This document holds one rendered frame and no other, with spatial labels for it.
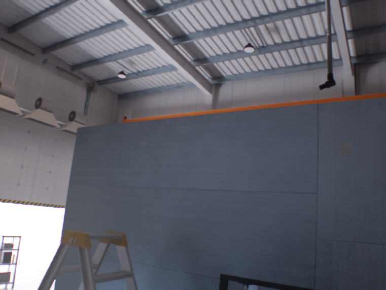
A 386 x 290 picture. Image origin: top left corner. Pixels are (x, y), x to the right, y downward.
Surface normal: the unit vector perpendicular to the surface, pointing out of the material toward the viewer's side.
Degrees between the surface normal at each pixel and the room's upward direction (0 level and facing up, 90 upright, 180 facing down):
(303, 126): 90
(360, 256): 90
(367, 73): 90
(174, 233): 90
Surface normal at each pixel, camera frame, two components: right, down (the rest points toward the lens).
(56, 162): 0.85, -0.03
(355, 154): -0.52, -0.22
